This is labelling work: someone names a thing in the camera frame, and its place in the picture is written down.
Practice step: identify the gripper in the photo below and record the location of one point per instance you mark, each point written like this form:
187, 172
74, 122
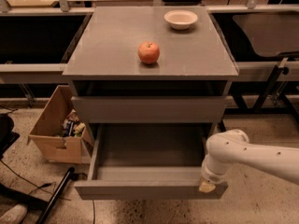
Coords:
210, 177

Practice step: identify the white bowl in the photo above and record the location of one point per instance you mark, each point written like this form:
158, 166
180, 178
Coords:
180, 19

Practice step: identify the left grey workbench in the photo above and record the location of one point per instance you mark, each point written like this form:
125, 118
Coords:
37, 43

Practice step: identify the grey top drawer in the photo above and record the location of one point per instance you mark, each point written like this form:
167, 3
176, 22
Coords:
149, 109

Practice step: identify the grey workbench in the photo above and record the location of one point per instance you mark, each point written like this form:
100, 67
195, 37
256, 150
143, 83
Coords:
37, 43
260, 38

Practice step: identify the grey drawer cabinet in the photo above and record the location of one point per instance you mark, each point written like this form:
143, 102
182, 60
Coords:
192, 63

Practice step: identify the right grey workbench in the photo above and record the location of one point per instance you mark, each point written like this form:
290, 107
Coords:
260, 38

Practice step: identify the white shoe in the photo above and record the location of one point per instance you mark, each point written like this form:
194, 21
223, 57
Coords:
15, 215

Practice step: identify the red apple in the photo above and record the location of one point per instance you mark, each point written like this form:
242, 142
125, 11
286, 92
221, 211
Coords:
148, 52

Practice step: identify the brown cardboard box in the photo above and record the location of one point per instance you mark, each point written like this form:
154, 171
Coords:
48, 132

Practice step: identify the clutter inside cardboard box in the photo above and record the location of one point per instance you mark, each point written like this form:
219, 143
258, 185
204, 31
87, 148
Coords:
72, 126

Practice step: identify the black pole on floor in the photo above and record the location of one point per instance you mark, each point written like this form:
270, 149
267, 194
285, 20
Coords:
56, 195

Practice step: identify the grey drawer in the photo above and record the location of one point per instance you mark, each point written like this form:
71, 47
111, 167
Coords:
149, 109
147, 162

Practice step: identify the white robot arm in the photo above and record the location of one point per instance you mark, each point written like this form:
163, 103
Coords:
225, 149

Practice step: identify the black folding stand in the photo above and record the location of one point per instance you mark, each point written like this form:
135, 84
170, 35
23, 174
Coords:
272, 87

